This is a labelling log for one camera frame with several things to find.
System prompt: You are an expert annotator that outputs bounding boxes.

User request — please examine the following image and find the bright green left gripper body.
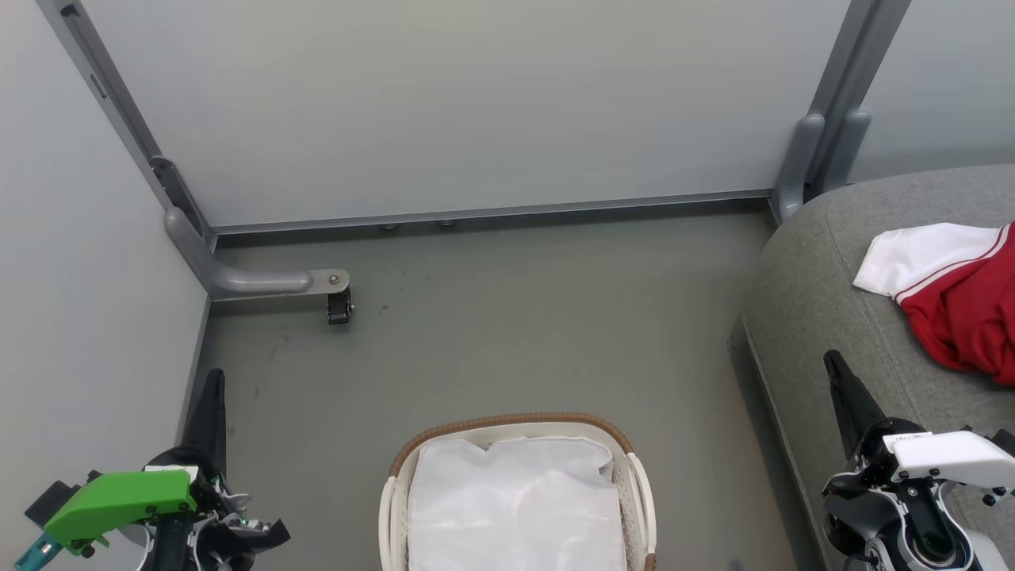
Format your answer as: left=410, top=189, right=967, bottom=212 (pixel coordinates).
left=44, top=448, right=239, bottom=556

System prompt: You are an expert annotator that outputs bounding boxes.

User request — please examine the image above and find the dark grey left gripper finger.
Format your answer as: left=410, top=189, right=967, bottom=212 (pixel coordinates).
left=182, top=369, right=228, bottom=477

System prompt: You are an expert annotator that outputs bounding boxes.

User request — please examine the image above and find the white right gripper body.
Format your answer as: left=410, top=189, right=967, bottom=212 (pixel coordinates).
left=823, top=418, right=1015, bottom=498

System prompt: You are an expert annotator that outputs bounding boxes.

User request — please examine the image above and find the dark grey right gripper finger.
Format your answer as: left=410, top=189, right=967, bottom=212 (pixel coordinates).
left=823, top=349, right=889, bottom=461

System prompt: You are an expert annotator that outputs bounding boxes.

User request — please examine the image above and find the red and white shirt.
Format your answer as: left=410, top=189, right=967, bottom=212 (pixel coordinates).
left=852, top=221, right=1015, bottom=389

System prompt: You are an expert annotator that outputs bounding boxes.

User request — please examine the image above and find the grey fabric sofa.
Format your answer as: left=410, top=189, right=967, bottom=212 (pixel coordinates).
left=739, top=163, right=1015, bottom=571

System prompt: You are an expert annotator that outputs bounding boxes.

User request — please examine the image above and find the grey partition foot with plate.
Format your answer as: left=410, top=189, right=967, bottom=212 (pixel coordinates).
left=164, top=206, right=351, bottom=301

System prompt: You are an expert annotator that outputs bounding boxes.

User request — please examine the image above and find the white laundry basket brown rim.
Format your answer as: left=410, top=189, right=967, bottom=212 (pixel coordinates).
left=379, top=412, right=658, bottom=571

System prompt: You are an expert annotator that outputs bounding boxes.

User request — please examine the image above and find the white cloth basket liner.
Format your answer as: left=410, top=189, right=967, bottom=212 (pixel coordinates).
left=405, top=435, right=630, bottom=571

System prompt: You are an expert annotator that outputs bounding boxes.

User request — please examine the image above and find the teal left camera cable plug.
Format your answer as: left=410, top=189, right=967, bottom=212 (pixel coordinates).
left=13, top=533, right=63, bottom=571

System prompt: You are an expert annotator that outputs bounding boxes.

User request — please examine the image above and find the grey rounded post bracket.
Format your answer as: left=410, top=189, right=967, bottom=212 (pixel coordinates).
left=769, top=113, right=826, bottom=226
left=823, top=107, right=873, bottom=195

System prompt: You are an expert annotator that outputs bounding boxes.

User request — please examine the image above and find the grey partition post with slot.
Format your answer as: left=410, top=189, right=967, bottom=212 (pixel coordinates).
left=36, top=0, right=216, bottom=243

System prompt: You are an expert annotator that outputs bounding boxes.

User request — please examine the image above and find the grey partition post plain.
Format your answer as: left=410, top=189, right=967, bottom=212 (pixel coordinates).
left=805, top=0, right=913, bottom=195

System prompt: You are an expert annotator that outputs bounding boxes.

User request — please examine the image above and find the grey partition bottom rail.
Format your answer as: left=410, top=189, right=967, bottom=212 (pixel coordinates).
left=211, top=189, right=774, bottom=236

